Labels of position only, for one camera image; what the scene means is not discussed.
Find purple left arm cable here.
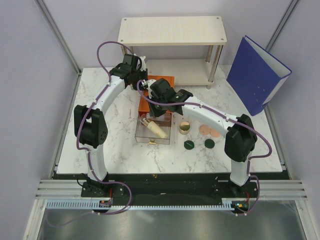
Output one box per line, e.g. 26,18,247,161
46,41,137,228

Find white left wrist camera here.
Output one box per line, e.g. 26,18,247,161
137,56,147,71

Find orange drawer box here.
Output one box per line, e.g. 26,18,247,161
138,75,175,117

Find pink powder puff right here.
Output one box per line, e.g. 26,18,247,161
210,128,221,138

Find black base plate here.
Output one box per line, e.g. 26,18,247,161
81,173,258,205

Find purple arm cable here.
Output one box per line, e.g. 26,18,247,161
136,79,273,217
46,41,137,228

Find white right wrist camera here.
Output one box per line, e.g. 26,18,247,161
140,79,156,98

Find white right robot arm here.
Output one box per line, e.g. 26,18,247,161
140,78,257,197

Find pink powder puff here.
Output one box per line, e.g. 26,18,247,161
210,128,221,138
199,124,211,136

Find white two-tier shelf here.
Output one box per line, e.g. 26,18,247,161
118,16,227,89

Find pink powder puff left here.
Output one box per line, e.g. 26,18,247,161
199,124,211,136

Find blue ring binder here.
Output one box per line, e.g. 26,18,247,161
226,36,292,116

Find dark green lid right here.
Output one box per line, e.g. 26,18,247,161
204,139,215,149

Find dark green lid left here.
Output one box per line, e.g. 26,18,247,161
183,140,195,150

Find cream lotion bottle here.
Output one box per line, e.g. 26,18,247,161
142,118,168,139

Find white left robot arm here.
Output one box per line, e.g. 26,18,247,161
73,54,148,197

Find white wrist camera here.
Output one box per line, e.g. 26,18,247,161
140,79,156,98
137,56,147,71

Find gold round jar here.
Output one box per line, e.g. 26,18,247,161
178,121,191,135

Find dark green lid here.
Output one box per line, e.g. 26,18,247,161
204,139,215,149
183,140,195,150

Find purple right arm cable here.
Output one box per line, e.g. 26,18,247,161
136,79,273,217

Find light blue cable duct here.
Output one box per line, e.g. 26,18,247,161
45,199,249,211

